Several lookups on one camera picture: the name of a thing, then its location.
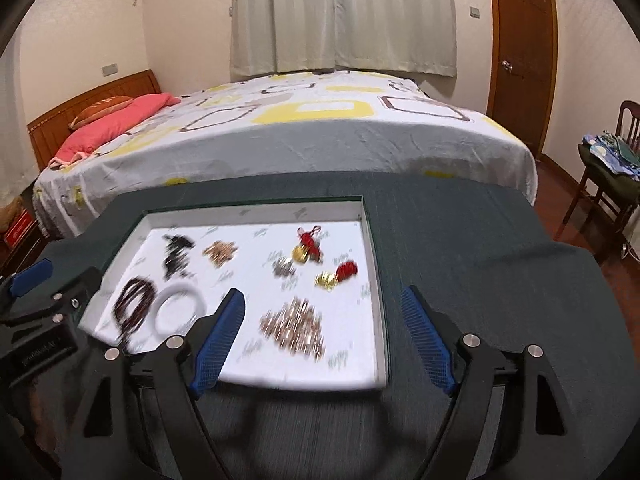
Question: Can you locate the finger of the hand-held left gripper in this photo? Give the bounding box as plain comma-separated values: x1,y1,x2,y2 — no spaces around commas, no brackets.
0,258,55,306
0,266,103,328

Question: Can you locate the bed with white cover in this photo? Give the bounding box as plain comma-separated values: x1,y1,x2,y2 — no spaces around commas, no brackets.
32,71,538,238

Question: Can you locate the black tassel hair accessory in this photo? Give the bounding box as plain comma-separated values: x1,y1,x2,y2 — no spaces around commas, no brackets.
161,232,196,281

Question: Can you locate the green jewelry tray white lining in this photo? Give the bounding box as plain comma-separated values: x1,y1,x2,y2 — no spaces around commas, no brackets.
77,195,391,391

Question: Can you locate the pile of clothes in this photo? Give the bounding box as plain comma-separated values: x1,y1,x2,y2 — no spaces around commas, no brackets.
577,130,640,196

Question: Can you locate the wooden chair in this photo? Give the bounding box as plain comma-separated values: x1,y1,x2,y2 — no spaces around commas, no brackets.
552,100,640,261

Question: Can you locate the white window curtain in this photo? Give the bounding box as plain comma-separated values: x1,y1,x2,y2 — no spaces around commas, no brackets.
229,0,458,81

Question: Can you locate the sparkly rose gold jewelry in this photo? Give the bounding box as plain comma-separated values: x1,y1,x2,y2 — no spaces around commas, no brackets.
258,297,329,361

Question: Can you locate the dark wooden nightstand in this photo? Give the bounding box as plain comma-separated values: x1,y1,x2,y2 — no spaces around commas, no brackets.
0,232,51,276

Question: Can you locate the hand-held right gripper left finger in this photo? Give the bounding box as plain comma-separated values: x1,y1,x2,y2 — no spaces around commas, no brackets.
60,287,247,480

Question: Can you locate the wooden bed headboard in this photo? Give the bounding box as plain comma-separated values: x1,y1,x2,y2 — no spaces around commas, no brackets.
26,70,162,168

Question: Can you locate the brown bag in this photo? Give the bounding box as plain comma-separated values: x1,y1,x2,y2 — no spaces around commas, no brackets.
0,197,26,231

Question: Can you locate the orange patterned pillow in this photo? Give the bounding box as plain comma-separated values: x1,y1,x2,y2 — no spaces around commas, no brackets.
68,95,133,131

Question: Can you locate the small pink gold jewelry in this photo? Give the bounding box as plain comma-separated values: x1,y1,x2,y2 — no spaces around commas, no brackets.
202,240,238,267

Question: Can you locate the brown wooden door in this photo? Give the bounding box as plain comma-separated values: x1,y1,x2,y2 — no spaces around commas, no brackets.
486,0,559,161

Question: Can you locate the white jade bangle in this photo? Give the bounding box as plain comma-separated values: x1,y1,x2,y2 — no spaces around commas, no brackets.
152,282,207,333

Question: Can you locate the silver pearl brooch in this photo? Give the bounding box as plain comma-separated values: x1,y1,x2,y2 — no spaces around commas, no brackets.
271,256,297,281

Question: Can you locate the red box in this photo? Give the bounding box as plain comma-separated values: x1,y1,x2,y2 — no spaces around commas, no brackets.
4,210,36,246

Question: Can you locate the pink pillow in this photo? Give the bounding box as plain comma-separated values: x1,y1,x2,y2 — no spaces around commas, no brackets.
52,92,182,161

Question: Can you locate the red tassel gold charm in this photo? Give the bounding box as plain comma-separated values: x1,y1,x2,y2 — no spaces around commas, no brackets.
291,226,323,265
314,258,360,291

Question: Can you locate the dark red bead necklace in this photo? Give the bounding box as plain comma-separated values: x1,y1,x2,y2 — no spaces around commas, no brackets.
111,276,157,348

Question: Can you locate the sheer white curtain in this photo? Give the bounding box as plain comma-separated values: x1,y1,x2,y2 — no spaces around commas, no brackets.
0,55,38,206

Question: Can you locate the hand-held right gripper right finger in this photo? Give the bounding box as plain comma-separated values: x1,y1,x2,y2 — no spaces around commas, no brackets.
399,285,601,480

